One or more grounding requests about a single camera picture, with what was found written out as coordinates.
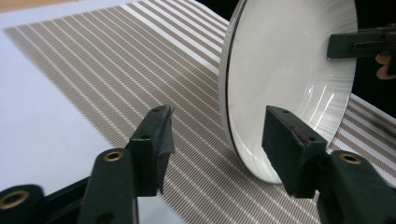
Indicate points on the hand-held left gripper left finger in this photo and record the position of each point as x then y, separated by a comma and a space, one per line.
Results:
149, 155

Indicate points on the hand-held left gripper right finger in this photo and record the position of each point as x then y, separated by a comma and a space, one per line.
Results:
289, 149

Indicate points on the white plate with dark rim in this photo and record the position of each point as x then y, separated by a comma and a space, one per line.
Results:
274, 62

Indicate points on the brown striped placemat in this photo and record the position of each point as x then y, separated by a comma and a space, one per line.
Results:
124, 62

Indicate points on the wooden table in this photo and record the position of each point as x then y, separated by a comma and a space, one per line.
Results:
25, 3

